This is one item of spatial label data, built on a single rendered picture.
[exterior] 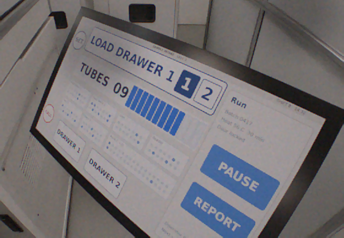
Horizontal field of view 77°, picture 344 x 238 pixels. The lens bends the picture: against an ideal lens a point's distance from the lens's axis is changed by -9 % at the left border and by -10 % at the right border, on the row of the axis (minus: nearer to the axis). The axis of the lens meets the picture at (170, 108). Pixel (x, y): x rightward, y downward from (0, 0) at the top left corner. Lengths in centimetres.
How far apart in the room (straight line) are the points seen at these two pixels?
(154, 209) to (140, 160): 8
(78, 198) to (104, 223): 24
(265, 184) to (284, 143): 6
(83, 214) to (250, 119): 133
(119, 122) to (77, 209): 120
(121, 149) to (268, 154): 23
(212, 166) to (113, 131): 18
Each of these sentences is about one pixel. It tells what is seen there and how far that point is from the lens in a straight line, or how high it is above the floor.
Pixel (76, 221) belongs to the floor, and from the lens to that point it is 153.
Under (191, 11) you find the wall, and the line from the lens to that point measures 384.
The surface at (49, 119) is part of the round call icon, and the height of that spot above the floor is 101.
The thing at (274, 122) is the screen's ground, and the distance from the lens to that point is 32.
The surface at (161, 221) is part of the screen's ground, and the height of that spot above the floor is 100.
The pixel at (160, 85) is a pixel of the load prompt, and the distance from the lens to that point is 37.
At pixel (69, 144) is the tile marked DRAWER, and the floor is 100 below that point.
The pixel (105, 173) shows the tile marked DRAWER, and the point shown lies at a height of 101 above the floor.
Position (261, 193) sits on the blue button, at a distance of 32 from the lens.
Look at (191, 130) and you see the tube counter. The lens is 34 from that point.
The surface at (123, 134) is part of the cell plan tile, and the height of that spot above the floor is 106.
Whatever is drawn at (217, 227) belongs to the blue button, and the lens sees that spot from 35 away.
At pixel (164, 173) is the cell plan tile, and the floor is 105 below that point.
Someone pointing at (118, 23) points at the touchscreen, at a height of 119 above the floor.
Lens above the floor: 135
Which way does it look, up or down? 40 degrees down
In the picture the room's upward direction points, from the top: 4 degrees clockwise
